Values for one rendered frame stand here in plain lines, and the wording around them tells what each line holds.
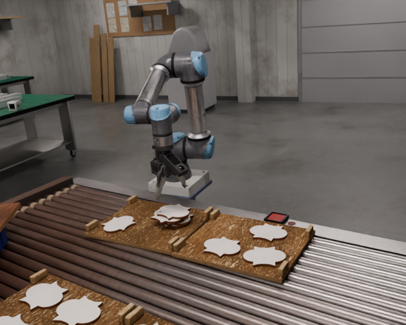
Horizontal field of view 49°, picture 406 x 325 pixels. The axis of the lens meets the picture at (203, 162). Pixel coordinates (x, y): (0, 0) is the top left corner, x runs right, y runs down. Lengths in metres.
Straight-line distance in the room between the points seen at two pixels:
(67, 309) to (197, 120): 1.11
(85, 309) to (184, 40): 6.94
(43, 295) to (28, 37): 9.70
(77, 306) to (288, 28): 7.65
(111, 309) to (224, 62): 7.99
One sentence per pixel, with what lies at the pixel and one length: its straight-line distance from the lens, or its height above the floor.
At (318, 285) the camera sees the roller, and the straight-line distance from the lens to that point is 1.45.
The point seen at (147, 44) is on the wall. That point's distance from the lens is 9.90.
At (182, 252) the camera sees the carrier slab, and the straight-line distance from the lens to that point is 1.59.
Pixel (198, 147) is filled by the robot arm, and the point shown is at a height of 1.10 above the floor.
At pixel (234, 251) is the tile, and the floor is 0.95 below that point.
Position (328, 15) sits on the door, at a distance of 8.39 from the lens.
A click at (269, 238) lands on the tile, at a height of 0.95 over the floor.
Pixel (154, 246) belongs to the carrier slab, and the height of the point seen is 0.94.
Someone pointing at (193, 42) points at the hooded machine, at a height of 1.25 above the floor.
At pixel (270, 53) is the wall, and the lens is 8.74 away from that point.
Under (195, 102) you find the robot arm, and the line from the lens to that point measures 2.10.
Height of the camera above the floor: 1.72
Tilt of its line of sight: 19 degrees down
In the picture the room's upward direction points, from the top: 5 degrees counter-clockwise
